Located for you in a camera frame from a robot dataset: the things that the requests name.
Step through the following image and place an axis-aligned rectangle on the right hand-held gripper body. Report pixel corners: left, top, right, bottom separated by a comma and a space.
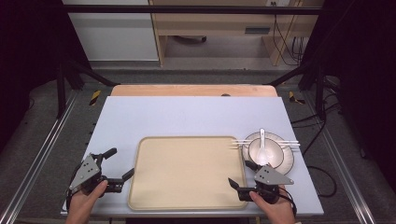
237, 164, 295, 205

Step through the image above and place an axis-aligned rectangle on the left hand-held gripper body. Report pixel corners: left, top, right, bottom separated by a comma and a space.
66, 152, 125, 197

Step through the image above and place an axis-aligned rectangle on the white ceramic spoon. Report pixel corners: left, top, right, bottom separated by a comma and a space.
256, 128, 271, 166

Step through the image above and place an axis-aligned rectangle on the white chopstick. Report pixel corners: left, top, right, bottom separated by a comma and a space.
232, 139, 301, 145
230, 143, 302, 150

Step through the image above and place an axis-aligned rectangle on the white plate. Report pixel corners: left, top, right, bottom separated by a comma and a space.
241, 131, 295, 175

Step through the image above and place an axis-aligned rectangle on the white bowl with dark rim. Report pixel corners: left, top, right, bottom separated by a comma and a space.
247, 137, 285, 168

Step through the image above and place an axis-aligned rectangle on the beige plastic tray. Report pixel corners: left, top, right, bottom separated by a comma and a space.
127, 135, 249, 212

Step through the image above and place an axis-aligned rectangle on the person's left hand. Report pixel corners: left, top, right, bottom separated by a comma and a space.
64, 179, 109, 224

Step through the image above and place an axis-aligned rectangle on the person's right hand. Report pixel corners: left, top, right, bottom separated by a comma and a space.
248, 185, 297, 224

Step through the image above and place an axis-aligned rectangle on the yellow and black tape strip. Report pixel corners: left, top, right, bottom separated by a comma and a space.
89, 89, 103, 106
287, 90, 306, 105

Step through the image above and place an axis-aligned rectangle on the black metal stand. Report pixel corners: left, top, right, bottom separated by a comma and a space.
55, 59, 121, 119
263, 57, 329, 121

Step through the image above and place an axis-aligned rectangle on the white table mat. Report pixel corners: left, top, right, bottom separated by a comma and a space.
60, 95, 325, 217

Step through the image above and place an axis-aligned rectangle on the wooden table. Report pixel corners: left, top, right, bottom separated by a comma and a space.
110, 84, 278, 98

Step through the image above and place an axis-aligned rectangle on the white cabinet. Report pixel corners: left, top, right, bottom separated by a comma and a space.
61, 0, 160, 62

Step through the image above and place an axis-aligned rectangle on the dark curtain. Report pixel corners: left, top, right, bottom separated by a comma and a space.
0, 0, 92, 153
301, 0, 396, 188

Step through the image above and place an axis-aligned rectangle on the light wooden desk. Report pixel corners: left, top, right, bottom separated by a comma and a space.
148, 0, 325, 67

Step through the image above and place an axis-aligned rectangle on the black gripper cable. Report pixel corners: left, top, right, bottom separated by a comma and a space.
64, 169, 82, 204
277, 186, 299, 217

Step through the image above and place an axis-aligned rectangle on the aluminium floor rail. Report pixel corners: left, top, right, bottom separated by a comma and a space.
302, 90, 378, 224
0, 89, 79, 224

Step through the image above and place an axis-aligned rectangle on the black floor cable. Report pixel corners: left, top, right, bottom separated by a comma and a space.
290, 92, 341, 199

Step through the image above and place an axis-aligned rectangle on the bundle of hanging cables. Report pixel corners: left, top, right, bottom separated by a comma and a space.
272, 13, 306, 67

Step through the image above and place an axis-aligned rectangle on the black horizontal frame bar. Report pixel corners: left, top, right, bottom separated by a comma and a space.
61, 4, 325, 16

